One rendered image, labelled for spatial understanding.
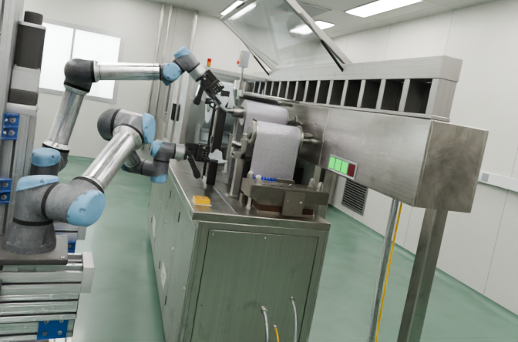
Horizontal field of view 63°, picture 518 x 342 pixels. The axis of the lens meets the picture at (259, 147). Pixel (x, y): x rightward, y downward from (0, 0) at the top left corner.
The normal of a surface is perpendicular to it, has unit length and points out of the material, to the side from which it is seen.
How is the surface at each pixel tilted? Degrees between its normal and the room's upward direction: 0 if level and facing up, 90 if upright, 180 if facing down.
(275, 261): 90
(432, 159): 90
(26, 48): 90
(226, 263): 90
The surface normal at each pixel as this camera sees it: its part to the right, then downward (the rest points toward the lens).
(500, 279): -0.94, -0.14
